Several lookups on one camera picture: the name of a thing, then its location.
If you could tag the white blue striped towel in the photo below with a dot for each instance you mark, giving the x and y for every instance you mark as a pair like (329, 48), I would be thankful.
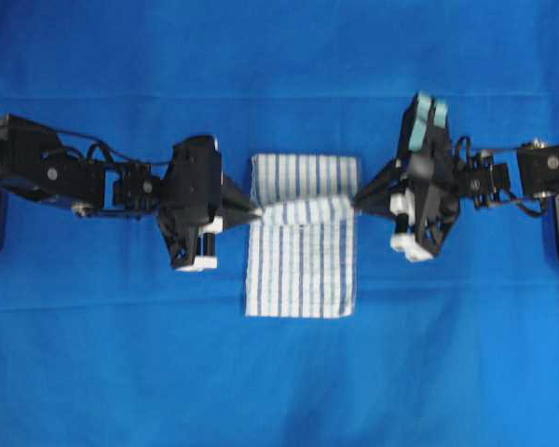
(302, 251)

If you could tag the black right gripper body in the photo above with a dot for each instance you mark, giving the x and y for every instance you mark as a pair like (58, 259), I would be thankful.
(424, 202)

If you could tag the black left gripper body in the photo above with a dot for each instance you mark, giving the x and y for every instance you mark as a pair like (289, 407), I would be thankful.
(190, 197)

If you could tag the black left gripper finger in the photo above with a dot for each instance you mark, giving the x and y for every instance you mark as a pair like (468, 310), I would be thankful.
(234, 218)
(233, 199)

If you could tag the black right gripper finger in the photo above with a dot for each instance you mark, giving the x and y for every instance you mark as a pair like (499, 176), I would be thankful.
(387, 178)
(380, 208)

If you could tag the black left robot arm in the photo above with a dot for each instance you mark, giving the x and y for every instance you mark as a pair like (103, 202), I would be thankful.
(101, 183)

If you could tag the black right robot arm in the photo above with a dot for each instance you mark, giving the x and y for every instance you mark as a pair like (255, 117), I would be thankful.
(489, 184)

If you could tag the blue table cloth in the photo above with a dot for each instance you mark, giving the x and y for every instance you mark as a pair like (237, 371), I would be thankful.
(102, 344)

